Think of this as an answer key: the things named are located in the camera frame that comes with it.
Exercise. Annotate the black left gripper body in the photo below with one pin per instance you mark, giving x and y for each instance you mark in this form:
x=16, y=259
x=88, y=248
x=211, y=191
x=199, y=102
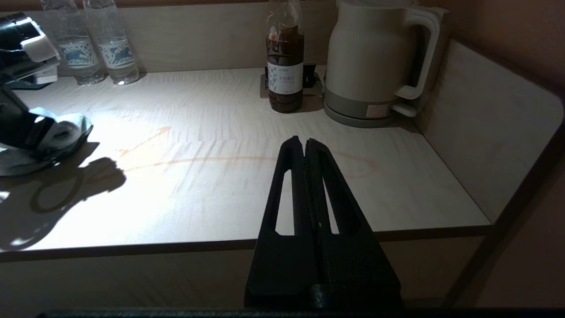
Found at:
x=17, y=128

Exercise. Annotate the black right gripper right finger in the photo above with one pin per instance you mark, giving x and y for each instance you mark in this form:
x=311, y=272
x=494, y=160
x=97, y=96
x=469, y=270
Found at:
x=357, y=269

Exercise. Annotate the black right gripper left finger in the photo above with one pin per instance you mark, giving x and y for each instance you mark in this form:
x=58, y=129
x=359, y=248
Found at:
x=282, y=265

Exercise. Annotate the light blue microfiber cloth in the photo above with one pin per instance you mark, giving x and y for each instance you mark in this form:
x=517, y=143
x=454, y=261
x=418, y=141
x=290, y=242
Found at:
x=66, y=132

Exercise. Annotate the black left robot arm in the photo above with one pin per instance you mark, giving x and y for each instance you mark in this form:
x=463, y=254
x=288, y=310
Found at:
x=15, y=44

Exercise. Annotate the clear water bottle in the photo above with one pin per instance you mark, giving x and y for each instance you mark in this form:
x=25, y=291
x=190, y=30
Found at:
x=115, y=53
x=79, y=53

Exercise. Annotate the grey kettle base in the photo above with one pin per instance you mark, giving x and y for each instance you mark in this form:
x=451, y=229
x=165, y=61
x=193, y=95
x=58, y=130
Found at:
x=353, y=112

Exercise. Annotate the dark tea bottle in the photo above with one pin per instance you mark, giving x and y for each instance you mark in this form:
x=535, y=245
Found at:
x=285, y=75

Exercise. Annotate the cream electric kettle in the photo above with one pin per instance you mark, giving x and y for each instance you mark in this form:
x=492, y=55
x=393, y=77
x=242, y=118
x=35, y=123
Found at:
x=366, y=53

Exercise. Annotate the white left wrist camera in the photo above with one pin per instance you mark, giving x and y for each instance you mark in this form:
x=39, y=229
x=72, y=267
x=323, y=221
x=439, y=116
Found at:
x=46, y=76

